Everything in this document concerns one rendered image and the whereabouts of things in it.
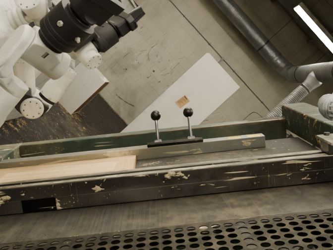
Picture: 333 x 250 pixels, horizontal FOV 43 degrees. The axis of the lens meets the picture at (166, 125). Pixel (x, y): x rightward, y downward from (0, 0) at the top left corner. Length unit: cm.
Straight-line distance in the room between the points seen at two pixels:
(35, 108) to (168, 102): 375
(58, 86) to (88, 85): 497
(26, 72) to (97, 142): 45
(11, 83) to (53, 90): 60
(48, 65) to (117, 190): 36
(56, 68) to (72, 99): 561
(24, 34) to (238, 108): 888
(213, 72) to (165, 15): 466
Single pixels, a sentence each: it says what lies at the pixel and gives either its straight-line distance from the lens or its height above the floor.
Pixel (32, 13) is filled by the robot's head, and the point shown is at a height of 141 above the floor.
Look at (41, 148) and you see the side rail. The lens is 180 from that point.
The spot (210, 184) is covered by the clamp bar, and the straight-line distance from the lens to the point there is 108.
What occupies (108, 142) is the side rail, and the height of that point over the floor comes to 119.
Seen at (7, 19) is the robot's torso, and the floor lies 134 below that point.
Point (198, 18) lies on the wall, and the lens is 966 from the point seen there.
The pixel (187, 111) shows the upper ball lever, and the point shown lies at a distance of 153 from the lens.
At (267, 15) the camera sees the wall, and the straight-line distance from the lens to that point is 984.
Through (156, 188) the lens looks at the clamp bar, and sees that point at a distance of 108.
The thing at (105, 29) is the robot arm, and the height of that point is 150.
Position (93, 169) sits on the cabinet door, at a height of 117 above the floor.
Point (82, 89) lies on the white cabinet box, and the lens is 650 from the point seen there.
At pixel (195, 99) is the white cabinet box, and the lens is 515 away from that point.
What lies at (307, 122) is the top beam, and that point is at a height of 180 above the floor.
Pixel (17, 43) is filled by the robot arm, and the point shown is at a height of 138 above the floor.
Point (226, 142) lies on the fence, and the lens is 151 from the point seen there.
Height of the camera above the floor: 157
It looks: 5 degrees down
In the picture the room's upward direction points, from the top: 48 degrees clockwise
